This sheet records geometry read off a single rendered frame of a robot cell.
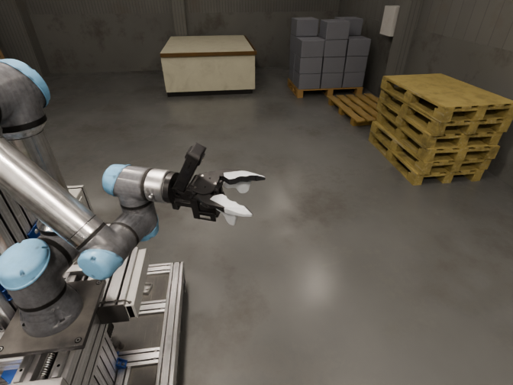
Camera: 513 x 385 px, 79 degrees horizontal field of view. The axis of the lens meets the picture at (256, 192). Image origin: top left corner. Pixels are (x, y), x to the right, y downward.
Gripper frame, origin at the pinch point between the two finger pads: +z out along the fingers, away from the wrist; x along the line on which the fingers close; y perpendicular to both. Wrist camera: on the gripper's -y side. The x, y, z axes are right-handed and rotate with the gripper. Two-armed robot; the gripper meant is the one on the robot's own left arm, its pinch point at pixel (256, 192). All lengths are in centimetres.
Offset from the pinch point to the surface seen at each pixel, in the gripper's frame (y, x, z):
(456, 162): 169, -275, 155
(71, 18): 127, -642, -607
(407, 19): 89, -544, 110
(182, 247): 174, -105, -98
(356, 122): 212, -425, 54
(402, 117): 143, -320, 96
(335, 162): 200, -294, 27
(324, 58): 165, -574, -14
